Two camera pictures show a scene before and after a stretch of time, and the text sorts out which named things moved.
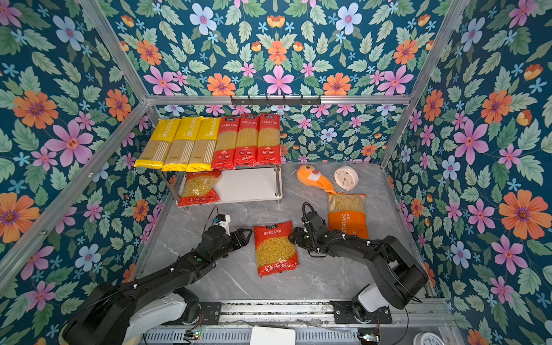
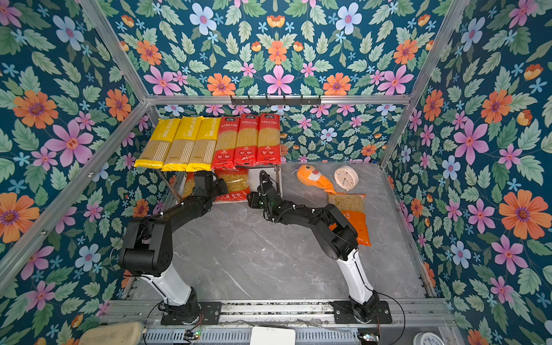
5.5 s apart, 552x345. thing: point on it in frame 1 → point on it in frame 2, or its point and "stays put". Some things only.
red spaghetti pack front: [269, 145] stays put
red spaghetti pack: [227, 144] stays put
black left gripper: [242, 238] → [218, 183]
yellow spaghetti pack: [182, 146] stays put
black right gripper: [296, 236] → [253, 201]
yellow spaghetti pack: [204, 149] stays put
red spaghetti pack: [247, 144] stays put
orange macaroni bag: [347, 213] stays put
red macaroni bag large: [275, 251] → [237, 185]
